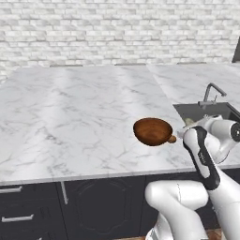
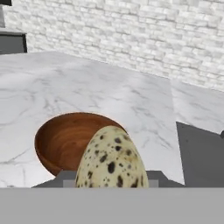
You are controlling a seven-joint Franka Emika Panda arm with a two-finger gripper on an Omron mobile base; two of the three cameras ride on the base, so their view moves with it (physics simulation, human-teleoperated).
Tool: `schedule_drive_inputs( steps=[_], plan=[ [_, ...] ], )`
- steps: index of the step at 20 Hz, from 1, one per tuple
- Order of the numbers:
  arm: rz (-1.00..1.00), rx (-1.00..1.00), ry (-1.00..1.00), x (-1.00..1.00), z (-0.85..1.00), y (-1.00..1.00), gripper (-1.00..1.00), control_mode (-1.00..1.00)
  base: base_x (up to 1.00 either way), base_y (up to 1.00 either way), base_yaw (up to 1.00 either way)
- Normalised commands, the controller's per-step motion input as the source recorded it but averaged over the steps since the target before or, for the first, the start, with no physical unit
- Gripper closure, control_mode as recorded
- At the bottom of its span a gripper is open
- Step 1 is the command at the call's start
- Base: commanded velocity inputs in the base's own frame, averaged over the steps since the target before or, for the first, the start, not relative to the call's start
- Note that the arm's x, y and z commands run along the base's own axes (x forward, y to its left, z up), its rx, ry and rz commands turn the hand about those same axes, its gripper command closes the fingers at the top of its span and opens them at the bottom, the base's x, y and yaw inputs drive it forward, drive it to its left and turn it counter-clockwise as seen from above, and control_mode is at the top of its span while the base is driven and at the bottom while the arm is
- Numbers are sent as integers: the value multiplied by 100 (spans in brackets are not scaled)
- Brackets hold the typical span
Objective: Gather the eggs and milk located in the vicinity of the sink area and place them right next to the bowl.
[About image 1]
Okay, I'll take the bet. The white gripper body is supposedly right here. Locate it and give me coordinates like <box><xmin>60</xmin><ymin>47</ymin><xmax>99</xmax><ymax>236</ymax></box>
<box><xmin>176</xmin><ymin>126</ymin><xmax>188</xmax><ymax>141</ymax></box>

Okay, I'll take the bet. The brown wooden bowl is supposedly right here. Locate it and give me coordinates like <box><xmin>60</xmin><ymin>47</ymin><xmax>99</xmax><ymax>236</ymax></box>
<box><xmin>132</xmin><ymin>117</ymin><xmax>173</xmax><ymax>147</ymax></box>

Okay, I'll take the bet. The dark sink basin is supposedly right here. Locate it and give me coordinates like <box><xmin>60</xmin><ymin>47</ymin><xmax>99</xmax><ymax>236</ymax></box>
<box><xmin>172</xmin><ymin>101</ymin><xmax>240</xmax><ymax>127</ymax></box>

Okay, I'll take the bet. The grey metal tap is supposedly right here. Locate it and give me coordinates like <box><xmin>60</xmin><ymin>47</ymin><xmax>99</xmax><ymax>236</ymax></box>
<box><xmin>197</xmin><ymin>82</ymin><xmax>228</xmax><ymax>110</ymax></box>

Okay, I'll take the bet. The dark appliance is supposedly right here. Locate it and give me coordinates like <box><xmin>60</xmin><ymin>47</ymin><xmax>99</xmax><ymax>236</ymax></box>
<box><xmin>231</xmin><ymin>36</ymin><xmax>240</xmax><ymax>64</ymax></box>

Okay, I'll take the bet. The dark drawer front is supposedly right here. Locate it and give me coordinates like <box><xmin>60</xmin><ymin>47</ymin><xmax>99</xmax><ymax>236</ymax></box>
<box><xmin>0</xmin><ymin>183</ymin><xmax>61</xmax><ymax>208</ymax></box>
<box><xmin>0</xmin><ymin>204</ymin><xmax>68</xmax><ymax>240</ymax></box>

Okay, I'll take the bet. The silver cupboard door handle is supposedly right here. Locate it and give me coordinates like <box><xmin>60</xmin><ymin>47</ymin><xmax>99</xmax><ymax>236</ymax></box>
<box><xmin>60</xmin><ymin>181</ymin><xmax>69</xmax><ymax>206</ymax></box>

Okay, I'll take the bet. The silver drawer handle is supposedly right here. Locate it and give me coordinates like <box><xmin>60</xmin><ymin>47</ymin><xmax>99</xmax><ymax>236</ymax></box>
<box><xmin>1</xmin><ymin>214</ymin><xmax>35</xmax><ymax>224</ymax></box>
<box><xmin>0</xmin><ymin>186</ymin><xmax>23</xmax><ymax>194</ymax></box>

